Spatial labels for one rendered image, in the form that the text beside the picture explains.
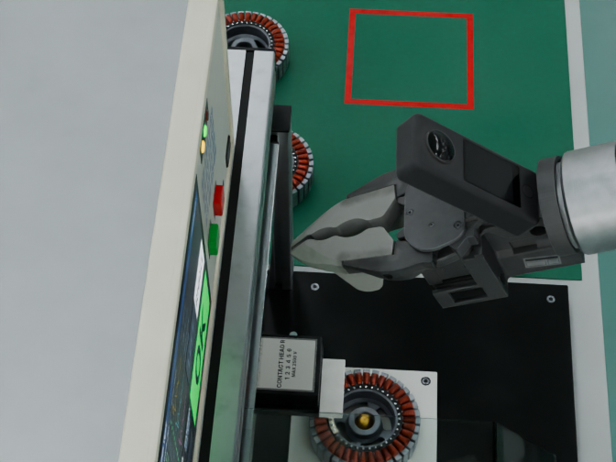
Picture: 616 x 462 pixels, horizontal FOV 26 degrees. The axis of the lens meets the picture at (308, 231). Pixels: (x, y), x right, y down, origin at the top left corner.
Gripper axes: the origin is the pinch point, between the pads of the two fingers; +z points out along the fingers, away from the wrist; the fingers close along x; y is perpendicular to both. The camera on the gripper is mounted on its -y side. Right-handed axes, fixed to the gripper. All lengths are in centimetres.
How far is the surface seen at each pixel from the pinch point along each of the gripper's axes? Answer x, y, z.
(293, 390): 1.2, 23.5, 12.2
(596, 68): 124, 128, 4
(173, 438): -19.5, -8.3, 3.9
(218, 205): 3.0, -2.9, 6.1
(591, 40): 132, 128, 5
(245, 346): -5.2, 4.7, 6.9
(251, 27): 59, 32, 26
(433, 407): 7.2, 42.0, 5.4
